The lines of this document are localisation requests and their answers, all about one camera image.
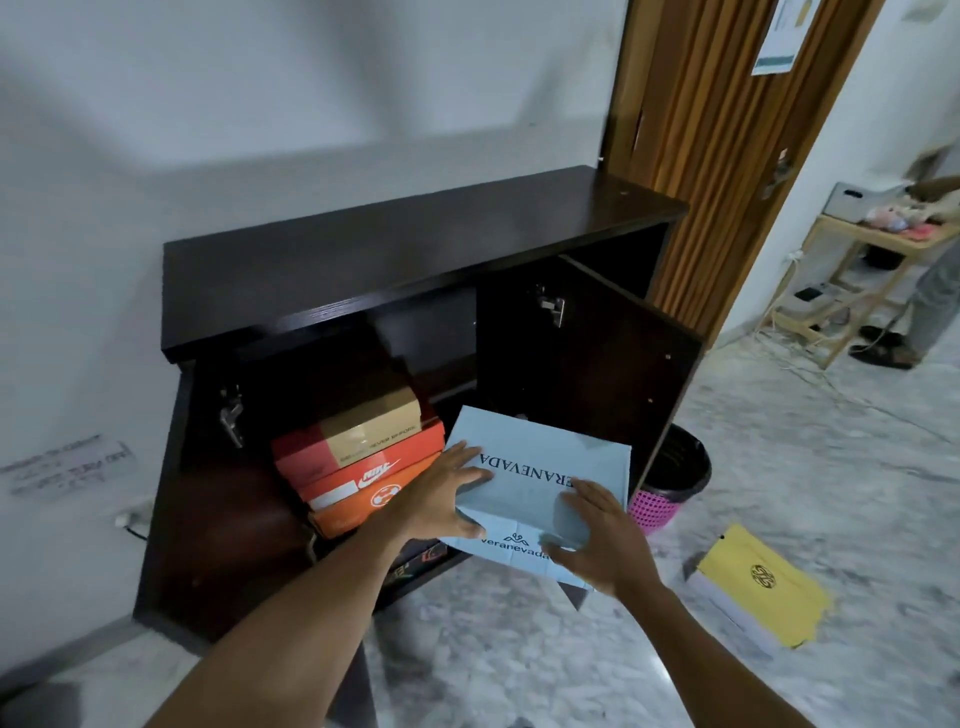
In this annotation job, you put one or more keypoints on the person's right hand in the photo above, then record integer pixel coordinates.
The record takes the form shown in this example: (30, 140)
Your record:
(615, 555)

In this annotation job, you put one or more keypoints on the person's left hand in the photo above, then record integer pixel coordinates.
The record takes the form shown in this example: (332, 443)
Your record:
(431, 502)

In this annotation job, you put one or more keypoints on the black Skechers Foamies shoe box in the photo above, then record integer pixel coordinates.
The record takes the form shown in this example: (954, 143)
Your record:
(420, 562)

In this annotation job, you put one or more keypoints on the orange Dr.Osha shoe box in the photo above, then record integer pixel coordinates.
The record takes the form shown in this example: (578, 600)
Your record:
(352, 510)

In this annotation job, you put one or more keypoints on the red Nike shoe box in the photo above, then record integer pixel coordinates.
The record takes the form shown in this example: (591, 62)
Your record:
(352, 472)

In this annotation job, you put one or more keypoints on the brown cardboard shoe box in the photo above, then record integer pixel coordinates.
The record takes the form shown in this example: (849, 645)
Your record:
(360, 427)

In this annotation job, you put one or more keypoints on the light blue Veranevada box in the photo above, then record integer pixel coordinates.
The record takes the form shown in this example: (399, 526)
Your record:
(547, 457)

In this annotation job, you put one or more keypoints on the white grey patterned shoebox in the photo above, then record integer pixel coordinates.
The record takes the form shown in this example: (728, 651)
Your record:
(727, 611)

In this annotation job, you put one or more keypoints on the yellow shoebox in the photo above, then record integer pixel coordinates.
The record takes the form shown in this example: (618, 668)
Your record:
(765, 577)

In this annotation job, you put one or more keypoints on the dark wooden cabinet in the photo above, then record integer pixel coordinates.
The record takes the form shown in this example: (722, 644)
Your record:
(375, 247)

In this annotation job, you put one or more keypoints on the person's left forearm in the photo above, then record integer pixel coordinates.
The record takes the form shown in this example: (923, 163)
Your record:
(285, 645)

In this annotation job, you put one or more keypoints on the person's right forearm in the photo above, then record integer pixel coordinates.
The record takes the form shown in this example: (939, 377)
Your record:
(705, 667)

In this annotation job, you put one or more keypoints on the light wooden table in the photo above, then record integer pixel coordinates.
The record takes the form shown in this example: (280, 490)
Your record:
(862, 232)

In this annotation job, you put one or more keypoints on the brown wooden slatted door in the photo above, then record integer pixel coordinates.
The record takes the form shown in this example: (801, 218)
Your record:
(712, 150)

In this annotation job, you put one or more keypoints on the white storage box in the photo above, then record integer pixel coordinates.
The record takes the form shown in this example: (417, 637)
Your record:
(862, 202)

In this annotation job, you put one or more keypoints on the white blue paper sheet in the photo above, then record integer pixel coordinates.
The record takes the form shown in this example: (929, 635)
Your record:
(784, 37)

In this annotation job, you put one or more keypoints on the white paper wall note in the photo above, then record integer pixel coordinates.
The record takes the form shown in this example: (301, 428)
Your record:
(67, 465)

